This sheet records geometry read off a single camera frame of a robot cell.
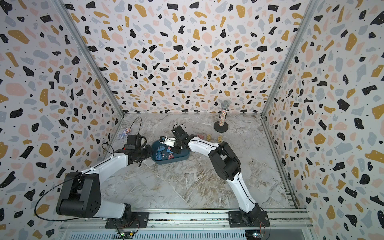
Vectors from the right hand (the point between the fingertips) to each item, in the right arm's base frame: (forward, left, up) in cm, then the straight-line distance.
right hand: (171, 144), depth 97 cm
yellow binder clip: (+10, -24, -5) cm, 27 cm away
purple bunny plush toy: (+11, +35, -1) cm, 36 cm away
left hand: (-6, +10, +2) cm, 12 cm away
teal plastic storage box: (-5, +6, -3) cm, 9 cm away
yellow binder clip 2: (+9, -32, -5) cm, 34 cm away
